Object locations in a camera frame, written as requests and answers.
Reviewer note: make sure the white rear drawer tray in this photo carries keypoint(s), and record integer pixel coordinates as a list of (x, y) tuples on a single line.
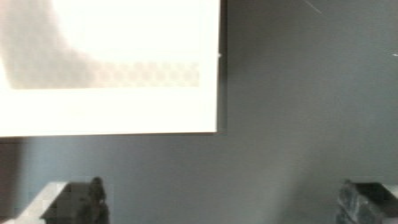
[(110, 67)]

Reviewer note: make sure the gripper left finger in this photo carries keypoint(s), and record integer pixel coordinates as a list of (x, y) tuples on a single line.
[(70, 203)]

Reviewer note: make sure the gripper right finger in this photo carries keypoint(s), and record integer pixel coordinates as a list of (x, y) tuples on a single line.
[(367, 203)]

